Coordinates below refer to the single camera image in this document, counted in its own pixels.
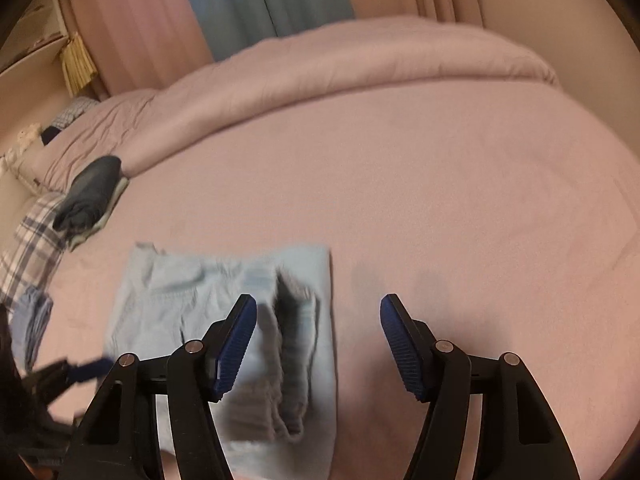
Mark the pink pillow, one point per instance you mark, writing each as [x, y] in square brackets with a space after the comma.
[95, 130]

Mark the pink bed sheet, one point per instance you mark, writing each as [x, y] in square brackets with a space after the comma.
[450, 185]

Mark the blue striped cloth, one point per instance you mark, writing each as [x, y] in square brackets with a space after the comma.
[30, 320]

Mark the small checked cloth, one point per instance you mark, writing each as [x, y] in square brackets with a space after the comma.
[75, 110]

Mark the blue curtain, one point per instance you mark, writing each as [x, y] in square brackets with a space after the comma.
[250, 0]

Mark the white shelf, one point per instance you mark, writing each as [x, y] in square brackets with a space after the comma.
[30, 50]

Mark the white pillow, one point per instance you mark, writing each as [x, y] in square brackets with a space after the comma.
[22, 170]

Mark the dark folded garment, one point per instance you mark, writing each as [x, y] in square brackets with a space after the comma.
[92, 185]

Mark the yellow tassel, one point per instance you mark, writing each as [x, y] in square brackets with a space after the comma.
[77, 67]

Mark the plaid cloth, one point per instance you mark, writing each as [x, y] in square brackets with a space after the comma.
[30, 250]

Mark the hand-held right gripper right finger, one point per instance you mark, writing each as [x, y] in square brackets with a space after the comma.
[400, 350]

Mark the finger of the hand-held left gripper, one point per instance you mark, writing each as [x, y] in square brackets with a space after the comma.
[85, 371]

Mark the light blue pants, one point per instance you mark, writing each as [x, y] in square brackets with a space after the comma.
[165, 295]

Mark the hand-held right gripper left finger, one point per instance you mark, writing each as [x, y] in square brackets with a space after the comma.
[232, 350]

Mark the pink duvet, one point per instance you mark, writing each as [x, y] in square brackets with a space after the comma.
[350, 60]

